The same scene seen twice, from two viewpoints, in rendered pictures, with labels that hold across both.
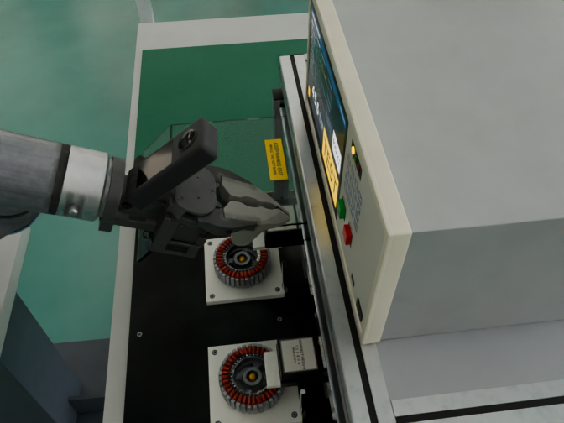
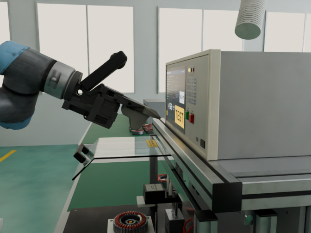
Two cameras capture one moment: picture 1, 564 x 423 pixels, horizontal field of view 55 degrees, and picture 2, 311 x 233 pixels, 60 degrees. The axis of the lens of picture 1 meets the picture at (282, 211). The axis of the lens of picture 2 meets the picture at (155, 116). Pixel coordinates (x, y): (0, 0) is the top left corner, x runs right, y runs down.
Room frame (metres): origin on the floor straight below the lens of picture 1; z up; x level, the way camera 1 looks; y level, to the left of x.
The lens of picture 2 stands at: (-0.21, 0.02, 1.27)
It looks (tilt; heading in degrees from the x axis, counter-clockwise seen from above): 8 degrees down; 359
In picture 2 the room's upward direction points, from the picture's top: straight up
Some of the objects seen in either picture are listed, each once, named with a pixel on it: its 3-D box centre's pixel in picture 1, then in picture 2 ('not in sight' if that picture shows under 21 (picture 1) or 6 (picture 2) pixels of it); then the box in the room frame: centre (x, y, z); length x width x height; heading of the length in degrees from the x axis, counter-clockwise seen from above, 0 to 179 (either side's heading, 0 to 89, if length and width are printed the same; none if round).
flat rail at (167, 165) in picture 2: (305, 233); (168, 167); (0.50, -0.04, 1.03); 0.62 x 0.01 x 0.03; 7
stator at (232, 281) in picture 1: (242, 260); (130, 223); (0.61, 0.08, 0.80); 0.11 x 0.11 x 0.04
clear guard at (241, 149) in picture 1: (238, 181); (132, 154); (0.61, 0.07, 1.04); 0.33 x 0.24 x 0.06; 97
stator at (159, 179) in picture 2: not in sight; (166, 180); (1.06, -0.07, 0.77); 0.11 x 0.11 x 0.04
